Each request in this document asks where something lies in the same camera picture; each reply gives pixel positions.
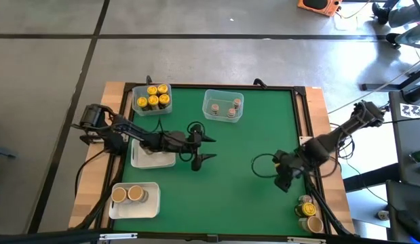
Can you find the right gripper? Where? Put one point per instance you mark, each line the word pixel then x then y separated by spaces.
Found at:
pixel 289 164

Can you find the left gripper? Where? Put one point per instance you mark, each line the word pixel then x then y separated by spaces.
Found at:
pixel 179 144

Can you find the small cork lid spice jar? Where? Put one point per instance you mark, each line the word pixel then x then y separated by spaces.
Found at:
pixel 305 198
pixel 214 108
pixel 231 112
pixel 237 102

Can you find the wooden lid spice jar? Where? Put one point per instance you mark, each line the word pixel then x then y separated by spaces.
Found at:
pixel 136 193
pixel 313 224
pixel 119 194

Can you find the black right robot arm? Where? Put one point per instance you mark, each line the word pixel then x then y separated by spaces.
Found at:
pixel 331 139

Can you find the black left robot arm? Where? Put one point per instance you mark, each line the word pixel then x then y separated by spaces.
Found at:
pixel 128 130

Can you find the white plastic bin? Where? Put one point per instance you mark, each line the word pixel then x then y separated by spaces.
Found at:
pixel 155 162
pixel 135 211

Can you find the white mounting plate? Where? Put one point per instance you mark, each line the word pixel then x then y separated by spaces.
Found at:
pixel 305 140

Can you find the clear plastic bin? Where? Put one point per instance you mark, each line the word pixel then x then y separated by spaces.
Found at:
pixel 137 91
pixel 223 98

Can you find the green table mat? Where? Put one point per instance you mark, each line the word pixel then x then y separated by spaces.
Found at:
pixel 230 203

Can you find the black table clamp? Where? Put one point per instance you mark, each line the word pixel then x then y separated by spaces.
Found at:
pixel 149 79
pixel 260 82

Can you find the black desk foot bar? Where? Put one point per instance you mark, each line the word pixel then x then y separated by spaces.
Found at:
pixel 382 87
pixel 369 179

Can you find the small white floor object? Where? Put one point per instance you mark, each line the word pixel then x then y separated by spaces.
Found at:
pixel 383 215

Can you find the dark grey desk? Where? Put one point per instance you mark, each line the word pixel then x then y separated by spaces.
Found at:
pixel 406 142
pixel 399 196

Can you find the black computer mouse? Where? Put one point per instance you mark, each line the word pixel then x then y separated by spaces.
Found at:
pixel 411 225

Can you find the white paper with black marks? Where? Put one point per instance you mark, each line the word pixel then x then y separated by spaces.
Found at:
pixel 413 110

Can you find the orange box with black disc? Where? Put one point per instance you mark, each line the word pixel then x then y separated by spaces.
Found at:
pixel 331 9

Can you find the person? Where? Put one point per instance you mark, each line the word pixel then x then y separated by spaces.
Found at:
pixel 403 17

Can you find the silver metal bracket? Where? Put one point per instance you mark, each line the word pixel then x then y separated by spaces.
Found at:
pixel 118 236
pixel 306 240

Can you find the black table frame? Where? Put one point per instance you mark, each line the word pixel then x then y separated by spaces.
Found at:
pixel 186 86

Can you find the black frame beam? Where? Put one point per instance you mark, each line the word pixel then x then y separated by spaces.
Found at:
pixel 43 237

